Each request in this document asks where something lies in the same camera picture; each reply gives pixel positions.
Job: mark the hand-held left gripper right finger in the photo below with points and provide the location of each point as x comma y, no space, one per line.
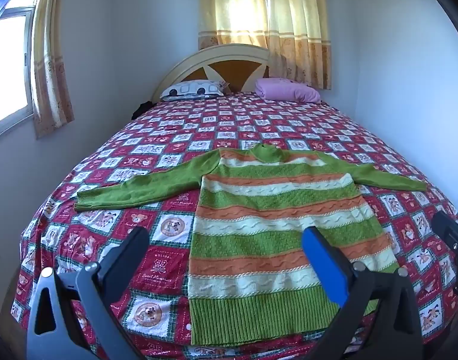
322,266

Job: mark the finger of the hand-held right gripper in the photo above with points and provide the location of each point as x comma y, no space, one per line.
452,234

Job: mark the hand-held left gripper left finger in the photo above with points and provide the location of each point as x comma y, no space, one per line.
133,243

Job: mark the green orange striped knit sweater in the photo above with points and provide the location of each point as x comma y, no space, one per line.
259,210

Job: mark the black object beside bed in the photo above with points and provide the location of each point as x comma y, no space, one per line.
142,109

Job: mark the red checkered printed bedspread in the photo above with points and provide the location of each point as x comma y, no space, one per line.
221,123

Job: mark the white pillow with dark print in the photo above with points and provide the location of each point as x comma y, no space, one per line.
191,90

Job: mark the folded pink blanket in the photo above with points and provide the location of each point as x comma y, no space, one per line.
289,90

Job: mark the yellow side window curtain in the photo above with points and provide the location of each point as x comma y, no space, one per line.
51,63

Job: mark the cream and orange headboard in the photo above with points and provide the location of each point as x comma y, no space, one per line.
229,67

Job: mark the wide yellow patterned curtain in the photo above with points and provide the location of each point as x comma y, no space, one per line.
300,26

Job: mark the side window with metal frame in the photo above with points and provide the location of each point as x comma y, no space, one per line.
8,63

